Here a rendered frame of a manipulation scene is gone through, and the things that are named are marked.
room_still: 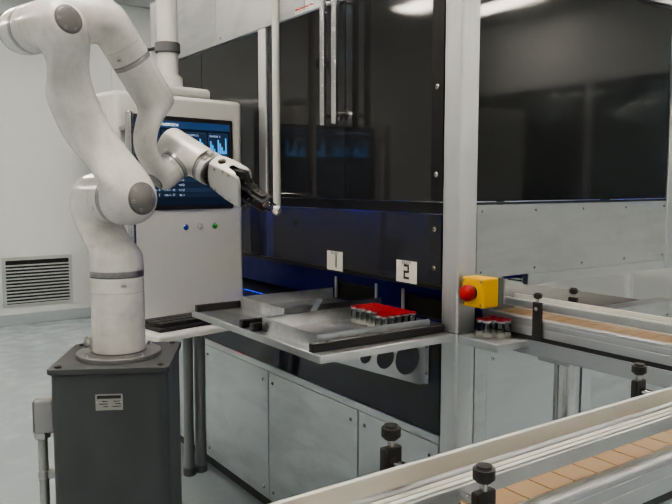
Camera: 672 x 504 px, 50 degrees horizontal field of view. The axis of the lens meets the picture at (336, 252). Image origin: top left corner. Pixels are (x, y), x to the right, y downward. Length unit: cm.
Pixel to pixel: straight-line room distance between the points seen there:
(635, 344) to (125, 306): 111
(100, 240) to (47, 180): 532
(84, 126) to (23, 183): 535
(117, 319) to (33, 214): 534
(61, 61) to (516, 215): 115
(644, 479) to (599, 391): 141
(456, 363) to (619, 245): 72
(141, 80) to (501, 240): 97
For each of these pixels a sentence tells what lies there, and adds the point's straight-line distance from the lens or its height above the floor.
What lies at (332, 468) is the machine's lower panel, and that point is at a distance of 238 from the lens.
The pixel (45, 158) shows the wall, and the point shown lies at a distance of 701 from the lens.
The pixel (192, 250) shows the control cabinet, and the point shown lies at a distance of 250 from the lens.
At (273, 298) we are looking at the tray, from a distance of 225.
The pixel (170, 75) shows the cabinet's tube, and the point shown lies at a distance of 254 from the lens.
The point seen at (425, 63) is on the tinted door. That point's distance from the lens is 191.
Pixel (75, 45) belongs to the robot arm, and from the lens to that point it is 157.
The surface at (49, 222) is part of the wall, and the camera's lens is 702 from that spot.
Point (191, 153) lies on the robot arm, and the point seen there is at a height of 133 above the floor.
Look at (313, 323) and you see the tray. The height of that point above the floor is 88.
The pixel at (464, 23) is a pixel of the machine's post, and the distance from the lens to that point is 183.
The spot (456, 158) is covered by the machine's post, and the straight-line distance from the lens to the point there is 179.
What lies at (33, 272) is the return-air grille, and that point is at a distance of 701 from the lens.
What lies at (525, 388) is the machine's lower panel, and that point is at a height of 70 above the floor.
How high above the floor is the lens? 125
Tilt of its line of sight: 5 degrees down
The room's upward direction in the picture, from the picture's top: straight up
